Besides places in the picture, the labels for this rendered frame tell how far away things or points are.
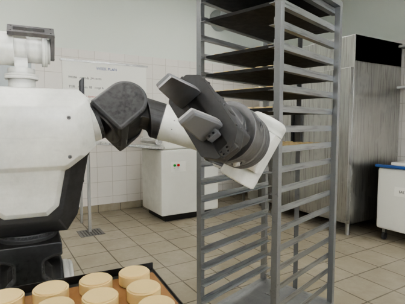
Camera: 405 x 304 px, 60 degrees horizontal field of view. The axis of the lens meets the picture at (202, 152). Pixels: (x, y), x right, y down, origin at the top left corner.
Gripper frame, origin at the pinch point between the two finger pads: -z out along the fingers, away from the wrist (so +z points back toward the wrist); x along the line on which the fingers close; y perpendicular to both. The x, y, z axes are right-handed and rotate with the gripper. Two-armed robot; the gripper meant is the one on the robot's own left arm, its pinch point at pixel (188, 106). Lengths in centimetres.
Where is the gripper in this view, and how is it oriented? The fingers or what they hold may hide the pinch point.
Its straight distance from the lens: 40.3
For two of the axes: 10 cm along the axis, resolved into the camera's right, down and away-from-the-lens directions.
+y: 7.5, -6.1, -2.6
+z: 4.5, 2.0, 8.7
